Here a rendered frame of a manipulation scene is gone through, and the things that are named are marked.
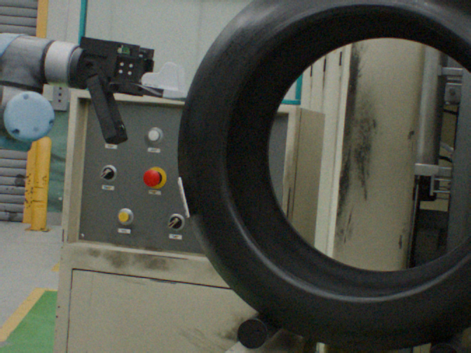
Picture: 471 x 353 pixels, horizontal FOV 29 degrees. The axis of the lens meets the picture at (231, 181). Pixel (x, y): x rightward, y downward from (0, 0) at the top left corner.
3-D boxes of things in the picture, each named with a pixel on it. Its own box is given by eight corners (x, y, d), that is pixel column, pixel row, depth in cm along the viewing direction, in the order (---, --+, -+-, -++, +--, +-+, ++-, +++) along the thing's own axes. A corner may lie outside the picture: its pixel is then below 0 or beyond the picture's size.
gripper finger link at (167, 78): (197, 66, 144) (142, 57, 146) (190, 104, 144) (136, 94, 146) (203, 67, 147) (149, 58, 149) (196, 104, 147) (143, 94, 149)
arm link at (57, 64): (41, 84, 150) (63, 87, 158) (66, 88, 149) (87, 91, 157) (48, 38, 149) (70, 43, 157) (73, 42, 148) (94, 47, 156)
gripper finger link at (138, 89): (160, 88, 144) (109, 79, 146) (159, 98, 144) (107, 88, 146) (170, 90, 148) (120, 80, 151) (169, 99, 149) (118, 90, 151)
